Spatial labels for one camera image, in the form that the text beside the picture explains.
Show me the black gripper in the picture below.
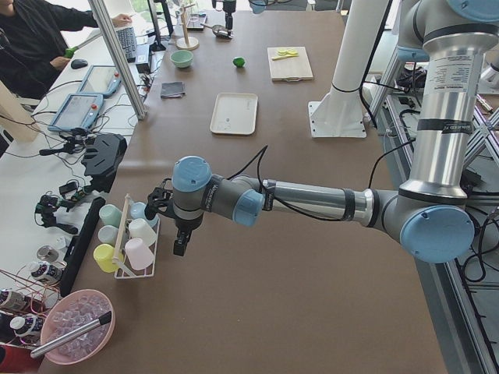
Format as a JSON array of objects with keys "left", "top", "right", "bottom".
[
  {"left": 173, "top": 215, "right": 202, "bottom": 256},
  {"left": 222, "top": 0, "right": 236, "bottom": 30}
]

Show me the green lime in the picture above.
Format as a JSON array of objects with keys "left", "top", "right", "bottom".
[{"left": 232, "top": 57, "right": 246, "bottom": 68}]

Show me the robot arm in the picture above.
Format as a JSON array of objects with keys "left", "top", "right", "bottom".
[
  {"left": 221, "top": 0, "right": 276, "bottom": 31},
  {"left": 170, "top": 1, "right": 498, "bottom": 263}
]

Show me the cream rabbit tray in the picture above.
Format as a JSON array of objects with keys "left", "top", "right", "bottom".
[{"left": 210, "top": 93, "right": 258, "bottom": 136}]

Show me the metal scoop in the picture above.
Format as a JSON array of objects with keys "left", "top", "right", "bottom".
[{"left": 202, "top": 23, "right": 232, "bottom": 40}]

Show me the pink plastic cup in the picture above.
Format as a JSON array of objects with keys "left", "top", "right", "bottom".
[{"left": 125, "top": 238, "right": 154, "bottom": 270}]

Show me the cream plastic cup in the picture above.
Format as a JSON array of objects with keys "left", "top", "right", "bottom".
[{"left": 129, "top": 218, "right": 157, "bottom": 246}]

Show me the wooden mug tree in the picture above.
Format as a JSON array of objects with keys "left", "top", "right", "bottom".
[{"left": 175, "top": 5, "right": 199, "bottom": 51}]

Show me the blue plastic cup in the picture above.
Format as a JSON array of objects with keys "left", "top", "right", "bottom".
[{"left": 129, "top": 202, "right": 158, "bottom": 228}]

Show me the yellow plastic knife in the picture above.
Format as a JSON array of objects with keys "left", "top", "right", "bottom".
[{"left": 271, "top": 52, "right": 299, "bottom": 61}]

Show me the mint green bowl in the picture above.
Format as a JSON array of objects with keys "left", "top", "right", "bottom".
[{"left": 170, "top": 50, "right": 193, "bottom": 69}]

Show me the bamboo cutting board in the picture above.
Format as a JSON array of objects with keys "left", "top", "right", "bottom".
[{"left": 267, "top": 46, "right": 314, "bottom": 82}]

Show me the pale grey-blue plastic cup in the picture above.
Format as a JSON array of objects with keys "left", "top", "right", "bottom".
[{"left": 97, "top": 225, "right": 119, "bottom": 246}]

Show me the green plastic cup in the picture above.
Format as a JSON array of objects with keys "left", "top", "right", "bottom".
[{"left": 99, "top": 204, "right": 122, "bottom": 228}]

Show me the yellow plastic cup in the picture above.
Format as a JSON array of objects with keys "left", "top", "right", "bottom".
[{"left": 93, "top": 244, "right": 119, "bottom": 273}]

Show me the grey folded cloth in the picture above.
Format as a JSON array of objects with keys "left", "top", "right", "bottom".
[{"left": 160, "top": 81, "right": 186, "bottom": 98}]

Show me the black keyboard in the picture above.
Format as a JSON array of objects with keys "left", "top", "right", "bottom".
[{"left": 115, "top": 26, "right": 137, "bottom": 62}]

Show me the black long case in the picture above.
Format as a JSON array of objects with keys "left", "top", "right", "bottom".
[{"left": 59, "top": 197, "right": 105, "bottom": 298}]

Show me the metal tongs black tip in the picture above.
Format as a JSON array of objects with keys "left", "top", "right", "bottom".
[{"left": 30, "top": 311, "right": 112, "bottom": 358}]

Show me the pink ice bowl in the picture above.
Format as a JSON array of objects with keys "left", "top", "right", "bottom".
[{"left": 40, "top": 289, "right": 115, "bottom": 365}]

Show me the white bottle dark label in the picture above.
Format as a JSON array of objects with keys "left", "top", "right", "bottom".
[{"left": 27, "top": 261, "right": 62, "bottom": 285}]

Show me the blue teach pendant far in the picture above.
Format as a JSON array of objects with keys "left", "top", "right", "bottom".
[{"left": 78, "top": 65, "right": 122, "bottom": 98}]

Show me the blue teach pendant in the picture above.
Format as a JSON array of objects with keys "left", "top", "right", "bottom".
[
  {"left": 48, "top": 93, "right": 104, "bottom": 132},
  {"left": 78, "top": 65, "right": 122, "bottom": 98}
]

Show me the black computer mouse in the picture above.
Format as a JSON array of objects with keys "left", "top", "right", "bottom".
[{"left": 70, "top": 59, "right": 88, "bottom": 69}]

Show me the blue teach pendant near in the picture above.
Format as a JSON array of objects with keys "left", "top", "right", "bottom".
[{"left": 48, "top": 93, "right": 104, "bottom": 132}]

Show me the person in black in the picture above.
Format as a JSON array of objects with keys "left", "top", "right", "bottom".
[{"left": 0, "top": 0, "right": 133, "bottom": 101}]

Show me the white wire cup rack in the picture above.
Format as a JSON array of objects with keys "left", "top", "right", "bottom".
[{"left": 111, "top": 194, "right": 161, "bottom": 280}]

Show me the black plastic bracket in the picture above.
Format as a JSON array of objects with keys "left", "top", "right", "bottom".
[{"left": 81, "top": 133, "right": 127, "bottom": 192}]

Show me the aluminium frame post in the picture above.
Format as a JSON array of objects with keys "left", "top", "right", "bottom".
[{"left": 88, "top": 0, "right": 147, "bottom": 120}]

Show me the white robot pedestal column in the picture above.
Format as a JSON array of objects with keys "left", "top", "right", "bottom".
[{"left": 309, "top": 0, "right": 391, "bottom": 138}]

